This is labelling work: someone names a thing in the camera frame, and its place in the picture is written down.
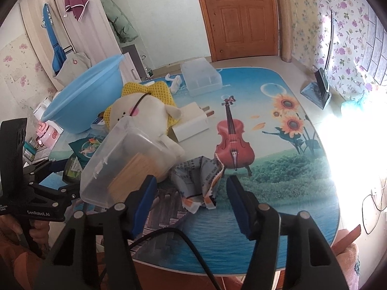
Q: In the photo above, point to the white charger plug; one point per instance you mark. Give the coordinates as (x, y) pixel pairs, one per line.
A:
(190, 120)

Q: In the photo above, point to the paper wrapper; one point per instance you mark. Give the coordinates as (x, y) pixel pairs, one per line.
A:
(193, 175)

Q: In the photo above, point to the brown wooden door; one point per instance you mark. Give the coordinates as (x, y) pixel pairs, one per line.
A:
(235, 15)

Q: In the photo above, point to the beige tote bag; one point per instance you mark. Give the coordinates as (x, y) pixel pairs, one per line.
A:
(75, 66)

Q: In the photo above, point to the white wooden wardrobe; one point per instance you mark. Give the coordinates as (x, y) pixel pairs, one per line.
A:
(90, 30)

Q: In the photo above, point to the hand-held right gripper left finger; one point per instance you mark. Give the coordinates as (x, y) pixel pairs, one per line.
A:
(143, 208)

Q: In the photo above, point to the white and yellow plush toy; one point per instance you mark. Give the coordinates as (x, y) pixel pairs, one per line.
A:
(145, 108)

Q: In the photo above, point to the green quilted jacket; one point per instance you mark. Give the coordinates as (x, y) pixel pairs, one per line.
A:
(121, 24)

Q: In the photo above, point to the clear plastic storage box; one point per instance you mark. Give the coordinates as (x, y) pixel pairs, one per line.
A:
(199, 77)

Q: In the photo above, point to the white plastic hook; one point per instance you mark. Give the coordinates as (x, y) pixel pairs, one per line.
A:
(168, 77)
(177, 84)

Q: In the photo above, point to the clear cotton swab box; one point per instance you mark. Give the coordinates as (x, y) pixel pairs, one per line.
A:
(121, 151)

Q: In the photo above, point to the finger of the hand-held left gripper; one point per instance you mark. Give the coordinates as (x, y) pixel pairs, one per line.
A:
(42, 169)
(57, 196)

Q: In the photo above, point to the person's left hand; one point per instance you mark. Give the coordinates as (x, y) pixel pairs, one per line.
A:
(40, 232)

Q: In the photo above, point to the blue plastic basin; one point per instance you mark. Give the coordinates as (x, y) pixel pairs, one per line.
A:
(81, 96)

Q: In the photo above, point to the grey small cabinet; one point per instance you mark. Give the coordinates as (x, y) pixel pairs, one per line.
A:
(133, 60)

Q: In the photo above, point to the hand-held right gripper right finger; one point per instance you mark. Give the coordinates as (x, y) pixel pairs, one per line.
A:
(237, 208)

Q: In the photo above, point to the violin print desktop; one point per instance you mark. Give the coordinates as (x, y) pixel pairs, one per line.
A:
(272, 187)

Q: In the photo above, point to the dark packet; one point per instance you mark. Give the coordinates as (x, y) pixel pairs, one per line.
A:
(72, 170)

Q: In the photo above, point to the green snack packet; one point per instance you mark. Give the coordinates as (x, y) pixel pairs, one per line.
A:
(86, 149)

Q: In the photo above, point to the pink water bottle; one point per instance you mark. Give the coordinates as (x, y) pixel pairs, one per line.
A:
(48, 136)

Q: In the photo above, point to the blue plastic bag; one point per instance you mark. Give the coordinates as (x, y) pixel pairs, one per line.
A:
(353, 105)

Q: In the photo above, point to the person's pink garment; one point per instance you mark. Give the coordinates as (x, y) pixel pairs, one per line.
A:
(347, 265)

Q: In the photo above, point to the green bottle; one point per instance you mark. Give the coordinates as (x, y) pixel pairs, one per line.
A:
(148, 73)

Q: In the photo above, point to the teal bottle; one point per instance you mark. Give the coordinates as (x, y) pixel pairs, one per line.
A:
(29, 151)

